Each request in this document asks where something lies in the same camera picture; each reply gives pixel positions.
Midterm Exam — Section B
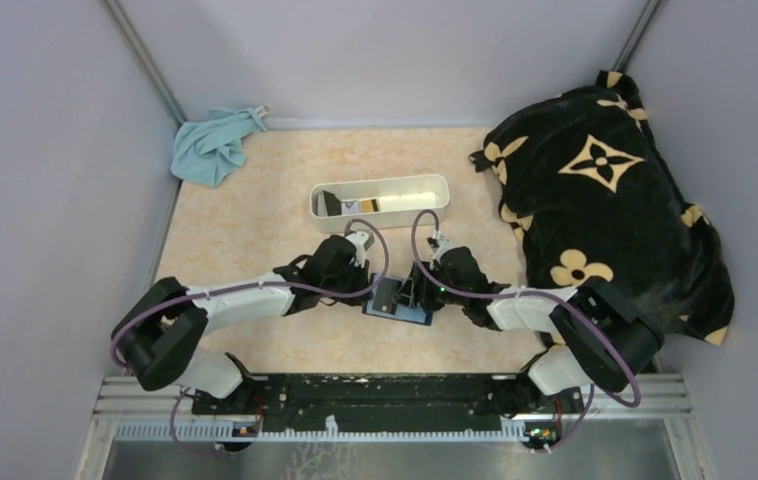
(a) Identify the black VIP credit card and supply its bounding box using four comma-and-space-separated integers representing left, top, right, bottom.
364, 277, 403, 318

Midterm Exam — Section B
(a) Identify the black gold patterned blanket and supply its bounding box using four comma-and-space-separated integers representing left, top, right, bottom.
470, 71, 735, 346

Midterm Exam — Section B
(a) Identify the white card in bin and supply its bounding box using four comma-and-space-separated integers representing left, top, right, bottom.
340, 200, 363, 216

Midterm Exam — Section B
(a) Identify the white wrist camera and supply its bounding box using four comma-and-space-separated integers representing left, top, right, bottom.
344, 231, 375, 268
427, 235, 457, 262

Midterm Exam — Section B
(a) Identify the gold card in bin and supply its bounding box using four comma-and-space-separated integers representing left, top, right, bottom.
360, 199, 381, 214

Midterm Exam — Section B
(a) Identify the aluminium frame rail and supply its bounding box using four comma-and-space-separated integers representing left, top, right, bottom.
91, 374, 693, 444

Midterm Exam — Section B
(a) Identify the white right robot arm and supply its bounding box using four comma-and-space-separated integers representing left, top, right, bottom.
410, 233, 664, 396

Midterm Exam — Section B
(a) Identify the white oval plastic bin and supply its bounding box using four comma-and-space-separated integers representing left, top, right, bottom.
308, 174, 451, 233

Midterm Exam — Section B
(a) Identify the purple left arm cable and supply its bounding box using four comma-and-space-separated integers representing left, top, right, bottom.
109, 218, 391, 458

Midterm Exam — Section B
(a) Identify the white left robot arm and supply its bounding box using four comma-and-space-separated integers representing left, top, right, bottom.
111, 230, 383, 399

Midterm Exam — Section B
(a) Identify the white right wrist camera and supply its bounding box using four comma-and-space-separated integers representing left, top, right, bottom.
427, 235, 457, 262

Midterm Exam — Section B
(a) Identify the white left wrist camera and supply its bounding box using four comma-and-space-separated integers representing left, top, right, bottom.
344, 231, 375, 268

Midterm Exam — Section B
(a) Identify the light blue cloth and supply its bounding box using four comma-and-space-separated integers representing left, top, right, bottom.
170, 104, 271, 187

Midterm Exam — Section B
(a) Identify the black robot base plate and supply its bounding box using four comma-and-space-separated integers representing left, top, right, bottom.
191, 373, 585, 433

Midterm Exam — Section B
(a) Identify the blue leather card holder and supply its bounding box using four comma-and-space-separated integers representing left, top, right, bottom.
361, 276, 433, 327

